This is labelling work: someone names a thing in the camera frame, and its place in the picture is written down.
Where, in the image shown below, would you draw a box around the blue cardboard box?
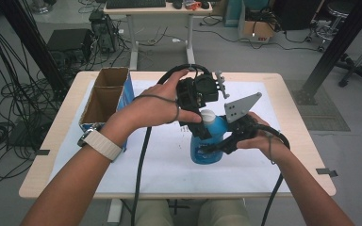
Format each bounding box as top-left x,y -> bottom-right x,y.
78,66 -> 136,152

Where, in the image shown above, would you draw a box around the person's left hand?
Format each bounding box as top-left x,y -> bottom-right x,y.
102,69 -> 203,147

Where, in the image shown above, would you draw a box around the teal box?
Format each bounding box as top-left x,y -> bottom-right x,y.
224,0 -> 243,27

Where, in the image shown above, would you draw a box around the black computer tower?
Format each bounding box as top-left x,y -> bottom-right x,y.
89,10 -> 121,55

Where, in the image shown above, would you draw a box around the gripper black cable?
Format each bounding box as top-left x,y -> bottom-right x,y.
131,63 -> 213,226
254,123 -> 291,226

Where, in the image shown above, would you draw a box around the blue bottle with white cap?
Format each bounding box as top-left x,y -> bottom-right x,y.
189,108 -> 230,165

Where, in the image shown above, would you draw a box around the white paper sheet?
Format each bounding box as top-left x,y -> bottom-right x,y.
48,79 -> 291,194

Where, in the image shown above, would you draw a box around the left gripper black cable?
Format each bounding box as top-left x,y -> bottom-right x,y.
131,63 -> 213,226

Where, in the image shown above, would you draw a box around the wooden desk with white legs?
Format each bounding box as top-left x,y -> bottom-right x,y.
103,1 -> 213,72

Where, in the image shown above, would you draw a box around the black office chair base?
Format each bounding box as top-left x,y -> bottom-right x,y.
336,53 -> 362,92

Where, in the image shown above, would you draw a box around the brown cardboard box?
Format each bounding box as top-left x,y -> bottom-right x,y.
239,8 -> 277,43

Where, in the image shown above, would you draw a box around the round stool on wheels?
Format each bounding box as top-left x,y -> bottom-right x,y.
305,0 -> 356,53

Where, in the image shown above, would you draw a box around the black keyboard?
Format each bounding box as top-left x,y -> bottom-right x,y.
106,0 -> 167,9

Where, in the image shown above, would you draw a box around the person's beige trousers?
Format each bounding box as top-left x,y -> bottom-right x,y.
134,198 -> 253,226

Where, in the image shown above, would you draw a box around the wristwatch with beige strap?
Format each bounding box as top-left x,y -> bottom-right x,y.
76,123 -> 124,163

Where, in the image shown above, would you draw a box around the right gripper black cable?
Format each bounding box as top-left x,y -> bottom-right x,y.
254,123 -> 291,226

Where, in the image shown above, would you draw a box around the orange small item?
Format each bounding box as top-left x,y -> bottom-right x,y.
183,0 -> 202,11

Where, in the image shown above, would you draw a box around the dark grey floor mat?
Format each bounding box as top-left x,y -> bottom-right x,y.
284,79 -> 352,132

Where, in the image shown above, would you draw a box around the white table leg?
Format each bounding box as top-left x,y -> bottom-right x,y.
107,198 -> 125,224

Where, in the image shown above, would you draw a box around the black metal post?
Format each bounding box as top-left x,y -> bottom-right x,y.
291,0 -> 362,106
0,0 -> 70,95

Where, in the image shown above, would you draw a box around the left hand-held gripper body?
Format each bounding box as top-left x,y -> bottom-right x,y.
175,70 -> 231,113

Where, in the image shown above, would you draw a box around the person's right hand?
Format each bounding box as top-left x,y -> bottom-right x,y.
237,112 -> 292,162

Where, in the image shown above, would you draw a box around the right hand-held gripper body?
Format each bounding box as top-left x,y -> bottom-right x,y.
223,91 -> 263,144

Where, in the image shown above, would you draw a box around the black equipment case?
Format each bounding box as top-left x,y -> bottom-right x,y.
46,28 -> 93,64

